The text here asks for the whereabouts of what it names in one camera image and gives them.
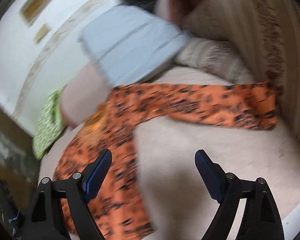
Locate orange black floral garment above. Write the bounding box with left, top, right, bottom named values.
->
left=53, top=82, right=277, bottom=239

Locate green white patterned pillow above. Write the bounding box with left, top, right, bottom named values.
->
left=32, top=90, right=65, bottom=160

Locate light blue folded blanket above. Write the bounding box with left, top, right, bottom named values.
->
left=80, top=5, right=190, bottom=87

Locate pink bolster pillow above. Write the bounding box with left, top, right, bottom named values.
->
left=60, top=61, right=111, bottom=128

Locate beige brown fringed pillow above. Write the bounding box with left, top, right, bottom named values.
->
left=181, top=0, right=300, bottom=139

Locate dark wooden cabinet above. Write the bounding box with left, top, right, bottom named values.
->
left=0, top=108, right=40, bottom=225

